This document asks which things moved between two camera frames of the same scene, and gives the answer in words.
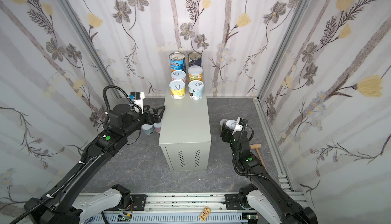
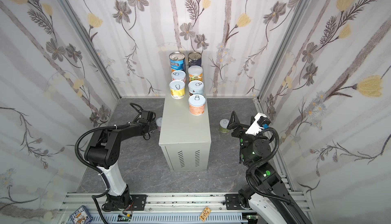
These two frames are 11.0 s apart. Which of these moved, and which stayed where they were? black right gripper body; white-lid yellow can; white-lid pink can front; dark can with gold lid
Moved: black right gripper body
Stayed: dark can with gold lid; white-lid pink can front; white-lid yellow can
